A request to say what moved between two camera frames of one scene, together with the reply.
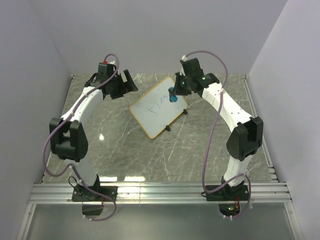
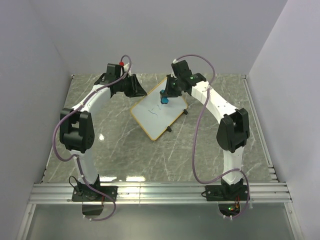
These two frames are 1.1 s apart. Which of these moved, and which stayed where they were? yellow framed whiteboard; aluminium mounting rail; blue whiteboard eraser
Moved: blue whiteboard eraser
Stayed: yellow framed whiteboard; aluminium mounting rail
